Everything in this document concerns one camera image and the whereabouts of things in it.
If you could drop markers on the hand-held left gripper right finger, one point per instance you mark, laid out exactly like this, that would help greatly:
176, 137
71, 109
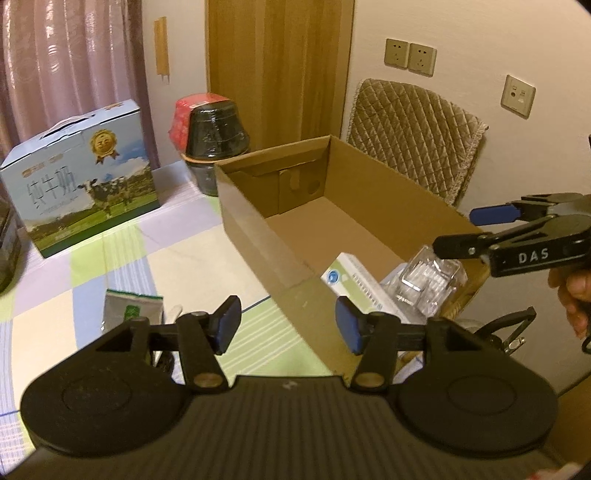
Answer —
348, 325

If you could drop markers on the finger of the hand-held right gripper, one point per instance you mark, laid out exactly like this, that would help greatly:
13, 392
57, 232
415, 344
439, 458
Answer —
461, 247
494, 214

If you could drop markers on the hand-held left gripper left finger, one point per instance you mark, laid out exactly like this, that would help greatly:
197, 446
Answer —
226, 325

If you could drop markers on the white medicine box blue logo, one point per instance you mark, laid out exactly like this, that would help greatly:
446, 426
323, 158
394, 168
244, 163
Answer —
355, 277

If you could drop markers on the clear plastic case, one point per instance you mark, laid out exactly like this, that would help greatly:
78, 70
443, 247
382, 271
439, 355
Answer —
429, 286

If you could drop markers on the brown cardboard box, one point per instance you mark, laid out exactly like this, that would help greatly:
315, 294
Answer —
369, 230

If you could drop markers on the person's right hand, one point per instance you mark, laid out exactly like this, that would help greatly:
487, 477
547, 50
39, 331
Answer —
575, 295

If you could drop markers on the green leaf foil pouch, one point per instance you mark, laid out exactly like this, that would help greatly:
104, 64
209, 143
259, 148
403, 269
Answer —
131, 307

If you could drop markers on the chair with quilted cover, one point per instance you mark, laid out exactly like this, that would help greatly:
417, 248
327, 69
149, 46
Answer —
406, 124

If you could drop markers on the black plastic-wrapped cooking pot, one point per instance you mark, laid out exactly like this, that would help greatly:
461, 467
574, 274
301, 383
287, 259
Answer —
9, 249
214, 134

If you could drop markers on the blue cow print milk carton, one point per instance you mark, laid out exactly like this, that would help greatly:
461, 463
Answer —
83, 194

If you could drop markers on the red wrapped box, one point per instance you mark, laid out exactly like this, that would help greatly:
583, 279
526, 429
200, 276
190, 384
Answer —
182, 120

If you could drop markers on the wooden door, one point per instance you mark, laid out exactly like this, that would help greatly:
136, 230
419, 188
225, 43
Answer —
277, 69

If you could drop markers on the pink beige curtain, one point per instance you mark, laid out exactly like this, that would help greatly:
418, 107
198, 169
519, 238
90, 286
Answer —
69, 55

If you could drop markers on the beige wall data socket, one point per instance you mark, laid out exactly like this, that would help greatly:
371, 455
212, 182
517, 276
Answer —
518, 97

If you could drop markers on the tan wall strip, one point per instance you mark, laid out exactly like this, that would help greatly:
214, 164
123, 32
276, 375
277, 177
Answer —
160, 46

